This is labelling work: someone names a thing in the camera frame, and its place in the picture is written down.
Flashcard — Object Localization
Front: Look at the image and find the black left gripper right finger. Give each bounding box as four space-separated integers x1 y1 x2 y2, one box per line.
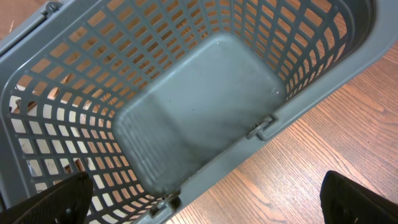
320 170 397 224

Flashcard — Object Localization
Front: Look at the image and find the grey plastic basket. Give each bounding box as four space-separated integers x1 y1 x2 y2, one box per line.
1 0 397 223

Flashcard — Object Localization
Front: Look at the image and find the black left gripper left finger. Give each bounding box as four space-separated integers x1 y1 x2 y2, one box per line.
1 172 93 224

